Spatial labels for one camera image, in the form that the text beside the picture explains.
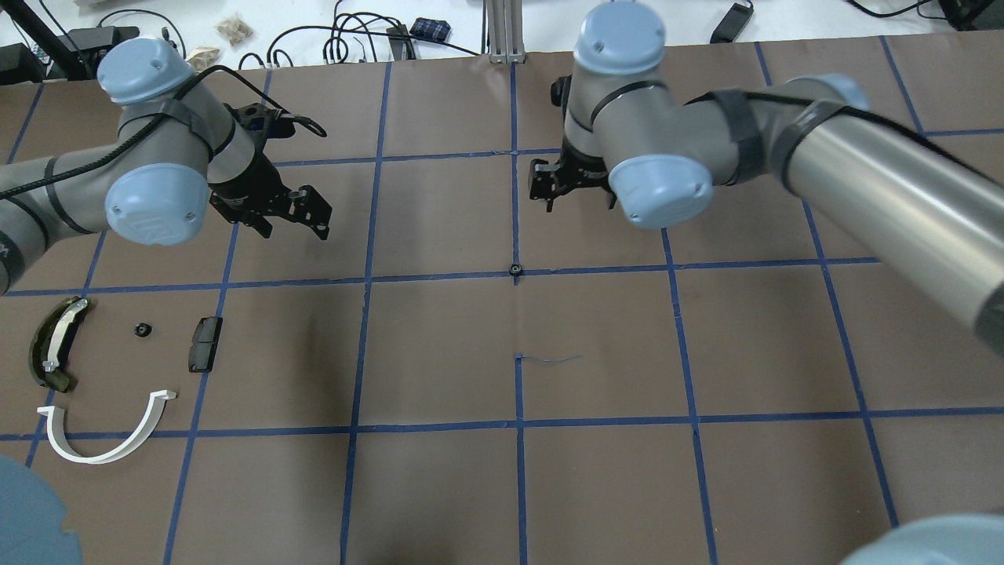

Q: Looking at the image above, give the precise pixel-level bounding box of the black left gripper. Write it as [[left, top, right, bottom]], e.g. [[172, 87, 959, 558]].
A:
[[209, 153, 331, 241]]

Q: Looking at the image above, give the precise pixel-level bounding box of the aluminium frame post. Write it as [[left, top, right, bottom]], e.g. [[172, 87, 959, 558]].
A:
[[482, 1, 526, 65]]

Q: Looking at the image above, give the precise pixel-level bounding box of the black power adapter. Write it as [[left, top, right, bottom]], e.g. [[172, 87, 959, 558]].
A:
[[709, 1, 755, 44]]

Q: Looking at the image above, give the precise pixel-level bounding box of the white curved plastic clip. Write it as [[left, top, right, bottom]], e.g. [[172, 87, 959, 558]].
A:
[[36, 389, 178, 466]]

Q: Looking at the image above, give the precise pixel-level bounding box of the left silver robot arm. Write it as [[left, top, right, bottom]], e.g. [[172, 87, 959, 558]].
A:
[[1, 37, 333, 292]]

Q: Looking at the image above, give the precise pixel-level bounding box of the green curved brake shoe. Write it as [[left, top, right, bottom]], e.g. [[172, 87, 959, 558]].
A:
[[28, 296, 91, 393]]

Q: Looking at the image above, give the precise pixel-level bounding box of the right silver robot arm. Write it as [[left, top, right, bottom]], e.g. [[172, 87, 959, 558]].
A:
[[529, 2, 1003, 353]]

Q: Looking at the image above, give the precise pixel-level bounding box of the dark grey brake pad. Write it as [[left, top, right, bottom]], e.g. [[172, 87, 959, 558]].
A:
[[187, 317, 224, 374]]

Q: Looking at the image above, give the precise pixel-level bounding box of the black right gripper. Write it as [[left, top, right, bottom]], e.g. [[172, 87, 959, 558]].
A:
[[529, 75, 618, 213]]

